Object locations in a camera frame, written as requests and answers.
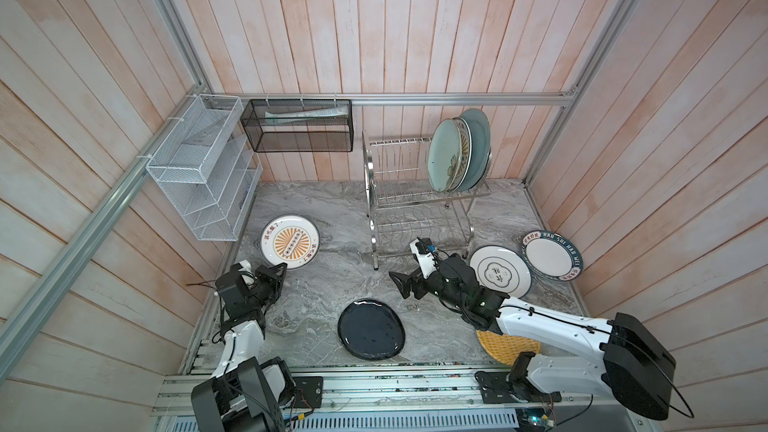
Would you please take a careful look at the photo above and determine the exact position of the white plate dark lettered rim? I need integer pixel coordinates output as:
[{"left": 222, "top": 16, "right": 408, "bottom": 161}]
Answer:
[{"left": 522, "top": 230, "right": 584, "bottom": 282}]

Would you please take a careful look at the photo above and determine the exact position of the yellow woven plate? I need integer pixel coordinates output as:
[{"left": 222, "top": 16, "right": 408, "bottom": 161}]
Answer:
[{"left": 476, "top": 331, "right": 541, "bottom": 366}]

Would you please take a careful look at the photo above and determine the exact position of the black mesh basket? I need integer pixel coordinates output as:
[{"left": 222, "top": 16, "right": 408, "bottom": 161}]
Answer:
[{"left": 240, "top": 98, "right": 355, "bottom": 153}]

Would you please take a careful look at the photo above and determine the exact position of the grey-green plate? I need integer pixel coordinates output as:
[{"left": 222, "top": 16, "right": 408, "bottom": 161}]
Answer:
[{"left": 458, "top": 108, "right": 491, "bottom": 192}]

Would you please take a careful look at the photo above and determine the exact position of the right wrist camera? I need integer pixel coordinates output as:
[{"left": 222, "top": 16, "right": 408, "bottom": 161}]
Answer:
[{"left": 410, "top": 238, "right": 439, "bottom": 279}]

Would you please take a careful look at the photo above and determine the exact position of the white plate black outline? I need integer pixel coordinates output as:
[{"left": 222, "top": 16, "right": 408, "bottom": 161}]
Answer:
[{"left": 469, "top": 245, "right": 532, "bottom": 298}]

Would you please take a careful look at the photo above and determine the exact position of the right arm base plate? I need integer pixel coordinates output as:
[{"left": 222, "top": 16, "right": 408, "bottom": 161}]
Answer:
[{"left": 474, "top": 371, "right": 562, "bottom": 404}]

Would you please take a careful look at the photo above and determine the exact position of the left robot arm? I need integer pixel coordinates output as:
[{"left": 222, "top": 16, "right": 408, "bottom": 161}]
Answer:
[{"left": 191, "top": 261, "right": 295, "bottom": 431}]

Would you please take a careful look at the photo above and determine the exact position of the aluminium frame rail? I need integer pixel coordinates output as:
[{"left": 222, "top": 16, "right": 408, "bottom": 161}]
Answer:
[{"left": 213, "top": 92, "right": 575, "bottom": 107}]

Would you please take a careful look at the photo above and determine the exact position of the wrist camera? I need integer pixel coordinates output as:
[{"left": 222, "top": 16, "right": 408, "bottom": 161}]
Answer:
[
  {"left": 410, "top": 238, "right": 439, "bottom": 279},
  {"left": 230, "top": 260, "right": 253, "bottom": 276}
]

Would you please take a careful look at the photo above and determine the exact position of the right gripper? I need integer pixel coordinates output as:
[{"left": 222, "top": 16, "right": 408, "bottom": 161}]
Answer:
[{"left": 389, "top": 263, "right": 465, "bottom": 312}]

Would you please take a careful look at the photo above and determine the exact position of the mint plate with flower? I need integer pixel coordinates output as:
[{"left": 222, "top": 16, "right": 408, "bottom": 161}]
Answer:
[{"left": 427, "top": 119, "right": 462, "bottom": 192}]

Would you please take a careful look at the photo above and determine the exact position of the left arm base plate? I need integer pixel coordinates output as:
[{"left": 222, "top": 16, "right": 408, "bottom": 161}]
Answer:
[{"left": 280, "top": 376, "right": 324, "bottom": 409}]

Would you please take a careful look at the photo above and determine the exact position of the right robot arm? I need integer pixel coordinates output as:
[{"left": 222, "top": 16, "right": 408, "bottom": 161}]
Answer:
[{"left": 390, "top": 254, "right": 676, "bottom": 421}]

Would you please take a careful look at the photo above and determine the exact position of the orange sunburst plate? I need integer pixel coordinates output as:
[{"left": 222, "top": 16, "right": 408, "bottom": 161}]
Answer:
[
  {"left": 452, "top": 117, "right": 472, "bottom": 191},
  {"left": 257, "top": 215, "right": 320, "bottom": 270}
]

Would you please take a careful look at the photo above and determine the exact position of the white wire shelf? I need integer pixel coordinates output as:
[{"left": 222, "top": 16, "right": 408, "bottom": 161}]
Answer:
[{"left": 147, "top": 94, "right": 263, "bottom": 242}]

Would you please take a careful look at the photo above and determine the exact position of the chrome dish rack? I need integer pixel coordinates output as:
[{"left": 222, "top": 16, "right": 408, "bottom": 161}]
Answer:
[{"left": 362, "top": 137, "right": 490, "bottom": 269}]

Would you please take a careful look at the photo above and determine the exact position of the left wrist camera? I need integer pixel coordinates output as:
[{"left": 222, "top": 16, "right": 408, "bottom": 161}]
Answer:
[{"left": 230, "top": 260, "right": 253, "bottom": 276}]

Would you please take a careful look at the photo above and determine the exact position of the dark blue oval plate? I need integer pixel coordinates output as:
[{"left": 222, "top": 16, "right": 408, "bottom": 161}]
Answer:
[{"left": 337, "top": 298, "right": 406, "bottom": 361}]

